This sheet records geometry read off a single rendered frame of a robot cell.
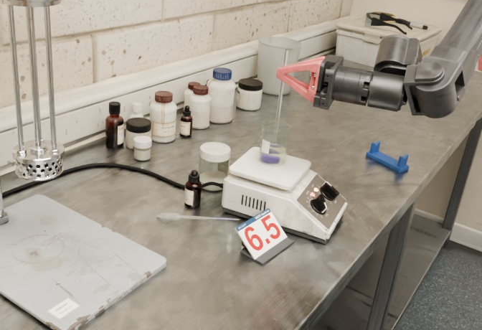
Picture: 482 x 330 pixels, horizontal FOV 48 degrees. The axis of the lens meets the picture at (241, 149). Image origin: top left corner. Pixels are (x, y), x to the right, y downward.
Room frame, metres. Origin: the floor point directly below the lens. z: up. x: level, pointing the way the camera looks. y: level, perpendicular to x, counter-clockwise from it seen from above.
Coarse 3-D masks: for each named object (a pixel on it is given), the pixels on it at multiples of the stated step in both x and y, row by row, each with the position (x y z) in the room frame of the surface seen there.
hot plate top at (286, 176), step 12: (252, 156) 0.90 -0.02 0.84; (288, 156) 0.92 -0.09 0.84; (240, 168) 0.85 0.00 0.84; (252, 168) 0.85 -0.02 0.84; (264, 168) 0.86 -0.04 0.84; (276, 168) 0.86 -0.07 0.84; (288, 168) 0.87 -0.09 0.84; (300, 168) 0.87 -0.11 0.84; (264, 180) 0.82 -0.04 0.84; (276, 180) 0.82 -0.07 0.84; (288, 180) 0.82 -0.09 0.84
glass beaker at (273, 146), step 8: (264, 120) 0.90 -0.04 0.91; (272, 120) 0.92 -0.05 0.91; (280, 120) 0.92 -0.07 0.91; (264, 128) 0.88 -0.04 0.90; (272, 128) 0.87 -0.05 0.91; (280, 128) 0.92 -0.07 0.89; (288, 128) 0.90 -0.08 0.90; (264, 136) 0.88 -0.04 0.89; (272, 136) 0.87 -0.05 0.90; (280, 136) 0.87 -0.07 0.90; (288, 136) 0.88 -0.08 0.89; (264, 144) 0.88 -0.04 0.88; (272, 144) 0.87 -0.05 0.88; (280, 144) 0.87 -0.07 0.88; (264, 152) 0.87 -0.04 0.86; (272, 152) 0.87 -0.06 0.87; (280, 152) 0.87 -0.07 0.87; (264, 160) 0.87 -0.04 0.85; (272, 160) 0.87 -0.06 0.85; (280, 160) 0.87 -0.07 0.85
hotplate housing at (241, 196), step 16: (240, 176) 0.85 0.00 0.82; (304, 176) 0.88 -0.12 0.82; (320, 176) 0.90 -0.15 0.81; (224, 192) 0.84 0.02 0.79; (240, 192) 0.82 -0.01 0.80; (256, 192) 0.81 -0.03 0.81; (272, 192) 0.81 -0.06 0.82; (288, 192) 0.81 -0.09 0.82; (224, 208) 0.84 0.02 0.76; (240, 208) 0.82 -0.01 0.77; (256, 208) 0.81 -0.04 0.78; (272, 208) 0.80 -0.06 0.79; (288, 208) 0.79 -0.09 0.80; (304, 208) 0.79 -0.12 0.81; (288, 224) 0.79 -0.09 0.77; (304, 224) 0.78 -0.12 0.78; (320, 224) 0.77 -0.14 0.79; (336, 224) 0.81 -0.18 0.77; (320, 240) 0.77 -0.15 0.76
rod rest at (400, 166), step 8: (376, 144) 1.17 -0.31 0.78; (368, 152) 1.16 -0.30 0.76; (376, 152) 1.16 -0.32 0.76; (376, 160) 1.14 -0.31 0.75; (384, 160) 1.12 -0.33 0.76; (392, 160) 1.13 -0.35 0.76; (400, 160) 1.09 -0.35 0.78; (392, 168) 1.10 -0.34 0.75; (400, 168) 1.09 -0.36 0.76; (408, 168) 1.10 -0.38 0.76
